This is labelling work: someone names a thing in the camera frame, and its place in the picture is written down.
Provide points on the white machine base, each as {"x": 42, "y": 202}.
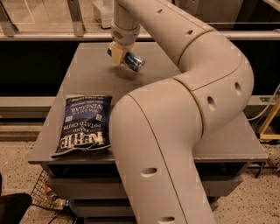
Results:
{"x": 103, "y": 12}

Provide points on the metal window railing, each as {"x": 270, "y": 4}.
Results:
{"x": 74, "y": 19}

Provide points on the grey drawer cabinet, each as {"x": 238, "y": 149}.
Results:
{"x": 91, "y": 181}

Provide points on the yellow frame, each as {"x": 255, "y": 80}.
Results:
{"x": 262, "y": 130}

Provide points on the redbull can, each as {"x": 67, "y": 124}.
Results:
{"x": 131, "y": 61}

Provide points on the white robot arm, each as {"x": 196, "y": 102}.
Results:
{"x": 153, "y": 129}

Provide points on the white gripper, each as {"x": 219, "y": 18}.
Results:
{"x": 122, "y": 35}

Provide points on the wire basket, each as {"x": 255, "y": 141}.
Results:
{"x": 44, "y": 197}

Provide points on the blue kettle chips bag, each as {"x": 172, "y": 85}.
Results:
{"x": 85, "y": 125}

